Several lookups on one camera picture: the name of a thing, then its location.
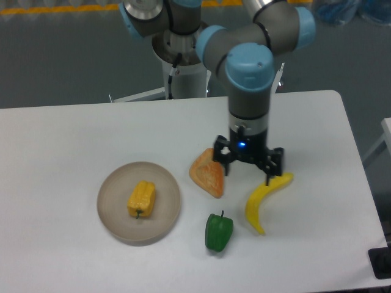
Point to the green bell pepper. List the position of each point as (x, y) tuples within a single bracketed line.
[(218, 231)]

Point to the white base frame bar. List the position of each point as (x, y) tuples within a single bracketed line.
[(150, 95)]

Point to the yellow bell pepper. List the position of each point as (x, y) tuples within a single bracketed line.
[(142, 199)]

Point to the blue plastic bag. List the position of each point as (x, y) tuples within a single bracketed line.
[(341, 12)]

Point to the black device at table edge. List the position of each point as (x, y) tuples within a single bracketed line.
[(380, 262)]

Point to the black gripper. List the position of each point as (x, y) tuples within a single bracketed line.
[(251, 150)]

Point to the white frame leg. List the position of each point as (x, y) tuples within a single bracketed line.
[(277, 79)]

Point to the beige round plate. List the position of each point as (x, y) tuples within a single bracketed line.
[(115, 192)]

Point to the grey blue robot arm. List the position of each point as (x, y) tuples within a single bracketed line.
[(242, 60)]

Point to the orange pepper slice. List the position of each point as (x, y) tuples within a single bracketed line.
[(208, 174)]

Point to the yellow banana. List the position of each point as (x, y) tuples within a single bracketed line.
[(254, 201)]

